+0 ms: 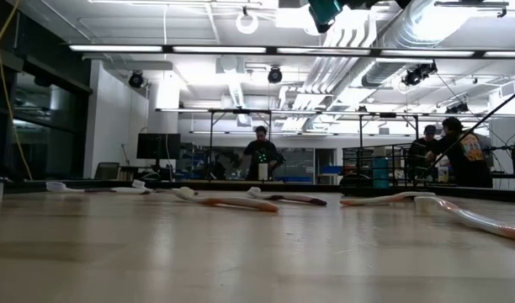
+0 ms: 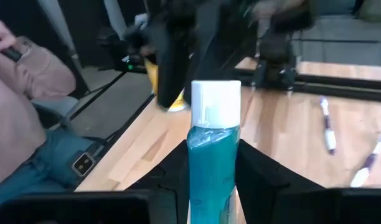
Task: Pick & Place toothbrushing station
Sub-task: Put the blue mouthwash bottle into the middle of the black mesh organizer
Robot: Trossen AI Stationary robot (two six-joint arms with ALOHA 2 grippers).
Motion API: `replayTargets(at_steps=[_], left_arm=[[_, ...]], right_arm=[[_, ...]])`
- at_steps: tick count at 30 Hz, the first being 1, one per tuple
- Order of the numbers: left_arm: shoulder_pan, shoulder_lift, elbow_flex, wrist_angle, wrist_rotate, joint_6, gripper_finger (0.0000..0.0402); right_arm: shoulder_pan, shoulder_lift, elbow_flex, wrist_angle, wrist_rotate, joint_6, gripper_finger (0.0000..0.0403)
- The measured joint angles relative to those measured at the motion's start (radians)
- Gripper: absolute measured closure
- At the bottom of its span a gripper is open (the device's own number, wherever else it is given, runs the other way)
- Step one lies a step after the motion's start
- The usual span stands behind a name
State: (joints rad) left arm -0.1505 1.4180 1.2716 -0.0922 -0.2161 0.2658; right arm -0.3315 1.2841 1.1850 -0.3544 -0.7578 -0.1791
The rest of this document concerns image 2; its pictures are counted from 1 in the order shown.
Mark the person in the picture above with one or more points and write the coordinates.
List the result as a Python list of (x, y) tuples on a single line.
[(16, 124)]

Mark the person's hand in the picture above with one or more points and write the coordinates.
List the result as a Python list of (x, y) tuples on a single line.
[(2, 34)]

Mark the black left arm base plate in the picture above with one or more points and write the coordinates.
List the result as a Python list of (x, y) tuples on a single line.
[(274, 78)]

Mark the teal toothpaste tube white cap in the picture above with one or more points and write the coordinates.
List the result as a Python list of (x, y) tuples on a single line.
[(213, 161)]

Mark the purple white toothbrush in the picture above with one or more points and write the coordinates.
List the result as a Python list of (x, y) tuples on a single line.
[(361, 175), (329, 137)]

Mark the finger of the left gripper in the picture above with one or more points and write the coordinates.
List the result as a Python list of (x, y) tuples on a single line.
[(218, 53), (173, 68)]

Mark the black handheld controller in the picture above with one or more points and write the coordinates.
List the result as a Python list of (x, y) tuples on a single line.
[(12, 54)]

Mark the yellow cup white inside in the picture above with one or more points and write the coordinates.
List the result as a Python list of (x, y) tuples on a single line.
[(178, 105)]

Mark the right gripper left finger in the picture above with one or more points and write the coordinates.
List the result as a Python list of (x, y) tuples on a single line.
[(172, 174)]

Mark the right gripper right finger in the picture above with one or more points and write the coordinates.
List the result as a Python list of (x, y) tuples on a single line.
[(256, 180)]

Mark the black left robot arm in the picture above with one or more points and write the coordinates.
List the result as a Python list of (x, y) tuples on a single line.
[(274, 49)]

